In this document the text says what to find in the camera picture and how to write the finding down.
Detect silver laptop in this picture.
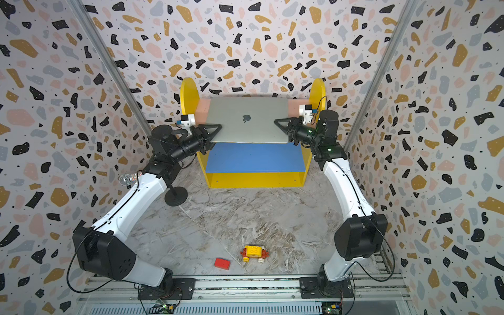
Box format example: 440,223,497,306
206,97,288,144

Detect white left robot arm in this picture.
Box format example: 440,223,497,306
72,124,222,297

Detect aluminium corner post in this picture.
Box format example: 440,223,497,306
344,0,419,152
67,0,152,136

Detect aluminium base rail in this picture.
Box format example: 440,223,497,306
76,274,416,314

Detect red toy block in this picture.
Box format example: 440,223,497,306
214,258,231,270

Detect yellow red toy car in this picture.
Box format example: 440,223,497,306
240,245,269,263

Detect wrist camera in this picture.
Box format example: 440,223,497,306
176,114,196,129
299,104,318,120

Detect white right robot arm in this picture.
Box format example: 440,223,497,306
274,110,388,299

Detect right aluminium corner post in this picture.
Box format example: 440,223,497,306
344,0,419,152

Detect green circuit board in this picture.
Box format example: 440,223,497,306
156,299,176,314
321,303,343,315

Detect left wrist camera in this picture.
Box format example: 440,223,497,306
176,114,196,129

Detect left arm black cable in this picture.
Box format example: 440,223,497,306
66,220,139,295

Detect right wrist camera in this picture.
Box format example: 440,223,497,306
299,104,318,120

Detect right green circuit board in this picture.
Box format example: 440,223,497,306
321,303,343,315

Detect black microphone stand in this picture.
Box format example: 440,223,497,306
164,184,188,207

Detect yellow shelf unit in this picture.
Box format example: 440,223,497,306
180,78,327,188

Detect glitter microphone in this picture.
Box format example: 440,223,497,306
118,174,138,187

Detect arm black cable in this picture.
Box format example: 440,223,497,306
66,220,139,295
314,95,396,283

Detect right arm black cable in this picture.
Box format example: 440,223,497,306
314,95,396,283

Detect left aluminium corner post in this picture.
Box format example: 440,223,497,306
67,0,152,136

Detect left green circuit board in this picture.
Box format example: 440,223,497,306
156,299,176,314

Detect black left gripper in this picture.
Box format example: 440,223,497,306
170,125,223,165

